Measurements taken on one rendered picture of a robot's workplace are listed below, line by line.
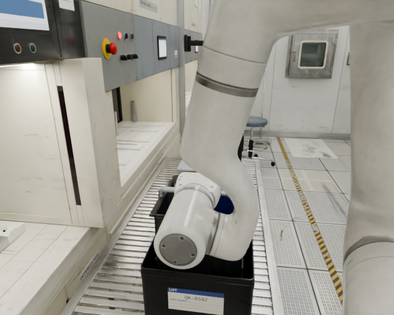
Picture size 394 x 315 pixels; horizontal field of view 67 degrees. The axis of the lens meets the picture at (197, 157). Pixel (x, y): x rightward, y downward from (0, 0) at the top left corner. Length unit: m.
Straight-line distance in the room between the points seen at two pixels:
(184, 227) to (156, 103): 1.94
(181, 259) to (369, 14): 0.40
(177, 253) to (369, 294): 0.26
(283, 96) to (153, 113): 2.99
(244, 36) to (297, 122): 4.76
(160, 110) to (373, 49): 2.04
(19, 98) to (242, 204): 0.75
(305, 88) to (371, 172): 4.66
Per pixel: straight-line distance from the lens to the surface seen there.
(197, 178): 0.66
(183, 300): 0.82
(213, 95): 0.39
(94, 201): 1.02
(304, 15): 0.35
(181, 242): 0.48
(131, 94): 2.41
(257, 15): 0.38
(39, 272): 0.95
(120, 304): 0.95
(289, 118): 5.09
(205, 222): 0.51
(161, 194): 0.80
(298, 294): 2.11
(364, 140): 0.39
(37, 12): 0.85
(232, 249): 0.52
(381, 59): 0.41
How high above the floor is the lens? 1.44
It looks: 21 degrees down
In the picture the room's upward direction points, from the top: straight up
